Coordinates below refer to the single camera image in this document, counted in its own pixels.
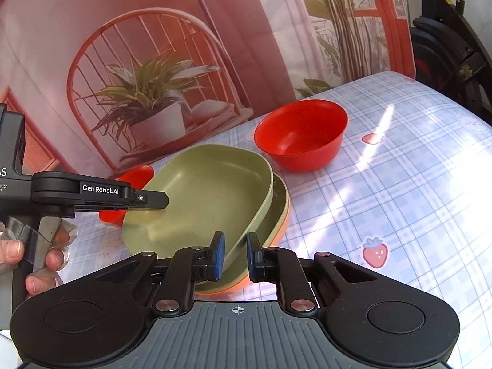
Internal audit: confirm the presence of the person's left hand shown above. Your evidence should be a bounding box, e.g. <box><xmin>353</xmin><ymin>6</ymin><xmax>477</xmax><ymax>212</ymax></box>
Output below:
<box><xmin>1</xmin><ymin>216</ymin><xmax>78</xmax><ymax>295</ymax></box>

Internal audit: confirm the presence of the red bowl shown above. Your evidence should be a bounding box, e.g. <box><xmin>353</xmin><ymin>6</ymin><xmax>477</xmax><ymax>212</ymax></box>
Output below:
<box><xmin>97</xmin><ymin>164</ymin><xmax>155</xmax><ymax>228</ymax></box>
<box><xmin>253</xmin><ymin>99</ymin><xmax>349</xmax><ymax>173</ymax></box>

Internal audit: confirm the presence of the printed backdrop cloth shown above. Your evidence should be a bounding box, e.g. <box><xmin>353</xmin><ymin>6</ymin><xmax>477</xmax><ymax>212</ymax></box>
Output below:
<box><xmin>1</xmin><ymin>0</ymin><xmax>415</xmax><ymax>177</ymax></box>

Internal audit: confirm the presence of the black exercise bike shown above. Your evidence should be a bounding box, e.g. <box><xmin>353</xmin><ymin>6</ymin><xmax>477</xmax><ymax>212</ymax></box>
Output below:
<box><xmin>410</xmin><ymin>0</ymin><xmax>491</xmax><ymax>123</ymax></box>

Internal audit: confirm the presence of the green plate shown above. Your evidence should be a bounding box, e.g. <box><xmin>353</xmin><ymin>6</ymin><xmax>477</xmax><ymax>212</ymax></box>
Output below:
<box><xmin>195</xmin><ymin>173</ymin><xmax>290</xmax><ymax>296</ymax></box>
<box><xmin>123</xmin><ymin>144</ymin><xmax>274</xmax><ymax>268</ymax></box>

